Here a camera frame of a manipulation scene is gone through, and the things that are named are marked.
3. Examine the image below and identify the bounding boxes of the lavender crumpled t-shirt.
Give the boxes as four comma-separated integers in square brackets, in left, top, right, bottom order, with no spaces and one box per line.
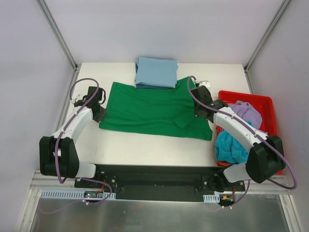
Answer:
[227,101,263,131]

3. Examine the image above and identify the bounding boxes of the right aluminium frame post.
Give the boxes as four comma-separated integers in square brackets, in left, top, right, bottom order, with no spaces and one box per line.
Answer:
[244,0,293,73]

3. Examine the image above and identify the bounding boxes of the teal crumpled t-shirt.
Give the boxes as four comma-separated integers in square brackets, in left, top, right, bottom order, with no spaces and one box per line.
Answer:
[215,131,249,164]

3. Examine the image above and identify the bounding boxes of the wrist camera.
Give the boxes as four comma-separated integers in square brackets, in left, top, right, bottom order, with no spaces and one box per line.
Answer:
[195,81,211,88]
[70,93,81,105]

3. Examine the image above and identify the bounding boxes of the light blue folded t-shirt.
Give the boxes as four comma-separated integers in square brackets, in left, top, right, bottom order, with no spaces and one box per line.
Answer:
[134,57,179,89]

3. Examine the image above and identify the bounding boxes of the aluminium frame post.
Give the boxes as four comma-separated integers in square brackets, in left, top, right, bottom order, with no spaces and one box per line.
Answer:
[36,0,79,70]
[244,0,293,73]

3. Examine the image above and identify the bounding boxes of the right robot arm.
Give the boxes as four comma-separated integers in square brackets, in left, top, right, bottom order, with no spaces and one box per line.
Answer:
[188,86,286,191]

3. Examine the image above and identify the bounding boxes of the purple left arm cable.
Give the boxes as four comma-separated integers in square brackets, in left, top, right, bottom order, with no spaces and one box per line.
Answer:
[55,77,100,184]

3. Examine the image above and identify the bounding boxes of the left aluminium frame post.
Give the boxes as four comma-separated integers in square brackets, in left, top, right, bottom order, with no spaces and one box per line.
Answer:
[36,0,79,70]

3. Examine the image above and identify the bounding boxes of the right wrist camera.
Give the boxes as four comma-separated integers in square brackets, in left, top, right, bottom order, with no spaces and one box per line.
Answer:
[195,81,211,88]

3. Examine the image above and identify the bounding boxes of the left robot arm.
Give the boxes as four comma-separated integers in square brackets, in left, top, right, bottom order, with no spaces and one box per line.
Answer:
[39,87,106,188]

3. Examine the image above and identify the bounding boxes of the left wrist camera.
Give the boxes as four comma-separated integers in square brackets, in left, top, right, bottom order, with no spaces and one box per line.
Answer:
[70,93,81,105]

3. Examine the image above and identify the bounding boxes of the green t-shirt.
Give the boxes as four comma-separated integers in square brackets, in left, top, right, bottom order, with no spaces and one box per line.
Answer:
[99,77,212,141]

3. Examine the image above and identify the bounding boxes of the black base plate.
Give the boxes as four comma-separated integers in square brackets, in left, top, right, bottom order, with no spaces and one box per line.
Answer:
[74,165,245,202]

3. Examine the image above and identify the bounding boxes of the red plastic bin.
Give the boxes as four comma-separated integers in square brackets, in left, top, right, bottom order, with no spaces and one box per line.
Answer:
[217,90,277,167]

